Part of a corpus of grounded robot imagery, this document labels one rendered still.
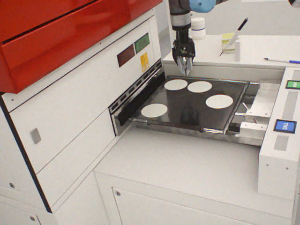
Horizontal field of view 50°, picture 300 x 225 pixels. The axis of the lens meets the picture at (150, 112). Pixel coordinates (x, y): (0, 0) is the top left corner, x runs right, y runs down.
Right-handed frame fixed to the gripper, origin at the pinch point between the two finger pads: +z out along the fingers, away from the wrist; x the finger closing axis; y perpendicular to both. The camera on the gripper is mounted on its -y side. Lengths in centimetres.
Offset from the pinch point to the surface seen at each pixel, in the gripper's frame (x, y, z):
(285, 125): 21, 46, 1
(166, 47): 13, -307, 97
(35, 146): -47, 49, -7
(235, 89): 18.1, 7.8, 7.4
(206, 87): 7.5, 2.3, 7.3
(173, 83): -5.1, -5.9, 7.3
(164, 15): 19, -364, 68
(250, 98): 24.1, 7.9, 12.7
